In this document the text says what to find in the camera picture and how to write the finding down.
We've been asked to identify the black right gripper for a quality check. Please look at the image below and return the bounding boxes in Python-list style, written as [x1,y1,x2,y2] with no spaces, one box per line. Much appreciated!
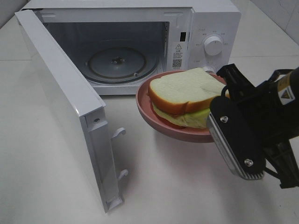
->
[216,63,299,189]

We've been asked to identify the pink round plate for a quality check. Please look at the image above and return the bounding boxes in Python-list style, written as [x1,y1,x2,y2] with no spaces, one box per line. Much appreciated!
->
[135,71,213,143]

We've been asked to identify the white timer knob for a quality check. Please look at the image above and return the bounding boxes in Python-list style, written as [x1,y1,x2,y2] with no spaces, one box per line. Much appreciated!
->
[202,66,214,73]

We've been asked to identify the white bread lettuce sandwich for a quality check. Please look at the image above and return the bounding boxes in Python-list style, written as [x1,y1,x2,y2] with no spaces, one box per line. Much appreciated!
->
[148,68,226,129]

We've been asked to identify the white microwave door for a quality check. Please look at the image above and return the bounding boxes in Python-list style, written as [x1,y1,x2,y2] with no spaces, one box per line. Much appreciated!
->
[15,10,128,212]

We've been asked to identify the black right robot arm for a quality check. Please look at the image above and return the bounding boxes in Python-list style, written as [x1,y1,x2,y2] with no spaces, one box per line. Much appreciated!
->
[209,64,299,170]

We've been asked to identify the white upper power knob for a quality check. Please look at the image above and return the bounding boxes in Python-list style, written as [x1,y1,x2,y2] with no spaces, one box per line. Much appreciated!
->
[203,35,223,56]

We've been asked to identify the glass microwave turntable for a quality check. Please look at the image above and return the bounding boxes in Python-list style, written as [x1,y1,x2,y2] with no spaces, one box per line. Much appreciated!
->
[82,40,159,84]

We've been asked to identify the white microwave oven body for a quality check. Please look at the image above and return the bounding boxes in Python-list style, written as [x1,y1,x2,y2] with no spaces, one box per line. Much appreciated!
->
[20,0,241,95]

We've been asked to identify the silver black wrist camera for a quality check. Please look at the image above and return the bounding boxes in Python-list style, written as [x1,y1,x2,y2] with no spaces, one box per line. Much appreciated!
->
[206,96,266,181]

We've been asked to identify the black camera cable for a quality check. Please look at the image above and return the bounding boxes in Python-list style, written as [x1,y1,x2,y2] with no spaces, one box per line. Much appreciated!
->
[219,69,295,180]

